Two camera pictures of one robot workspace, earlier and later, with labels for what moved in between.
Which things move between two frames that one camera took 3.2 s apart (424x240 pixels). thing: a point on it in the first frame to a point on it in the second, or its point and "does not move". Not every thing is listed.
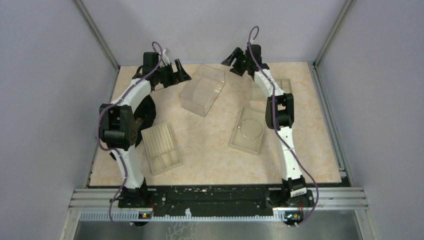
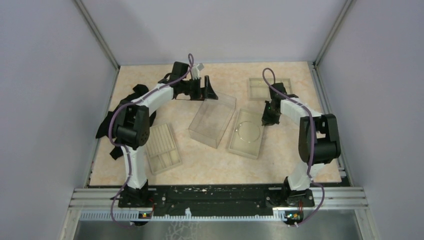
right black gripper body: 241,63 to 270,117
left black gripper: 176,77 to 207,92
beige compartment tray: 257,94 does not move
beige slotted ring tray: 161,151 does not move
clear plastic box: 202,89 to 212,120
